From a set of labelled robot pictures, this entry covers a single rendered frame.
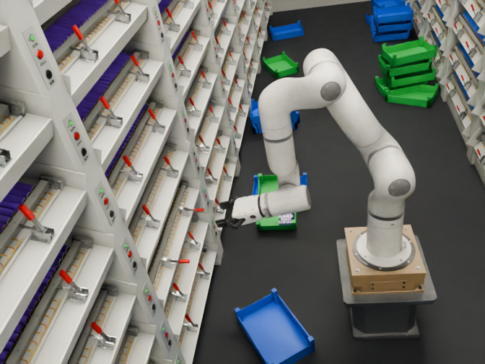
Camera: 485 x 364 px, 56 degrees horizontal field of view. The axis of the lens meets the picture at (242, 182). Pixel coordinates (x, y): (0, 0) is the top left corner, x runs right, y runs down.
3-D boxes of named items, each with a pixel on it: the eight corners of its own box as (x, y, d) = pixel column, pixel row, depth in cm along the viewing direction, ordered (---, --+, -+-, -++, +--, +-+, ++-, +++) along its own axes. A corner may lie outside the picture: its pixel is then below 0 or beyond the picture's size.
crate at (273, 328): (315, 350, 182) (314, 339, 177) (271, 376, 176) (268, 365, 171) (277, 298, 204) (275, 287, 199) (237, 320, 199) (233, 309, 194)
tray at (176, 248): (198, 196, 199) (201, 180, 193) (162, 316, 152) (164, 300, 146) (151, 186, 198) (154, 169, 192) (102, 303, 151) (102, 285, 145)
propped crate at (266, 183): (296, 229, 236) (295, 222, 229) (258, 230, 240) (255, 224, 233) (296, 178, 251) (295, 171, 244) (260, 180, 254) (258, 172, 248)
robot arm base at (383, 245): (411, 232, 172) (414, 193, 161) (411, 270, 157) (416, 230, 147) (358, 229, 177) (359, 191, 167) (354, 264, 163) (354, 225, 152)
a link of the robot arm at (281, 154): (266, 115, 149) (278, 189, 166) (260, 141, 136) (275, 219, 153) (294, 113, 147) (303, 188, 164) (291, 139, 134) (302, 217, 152)
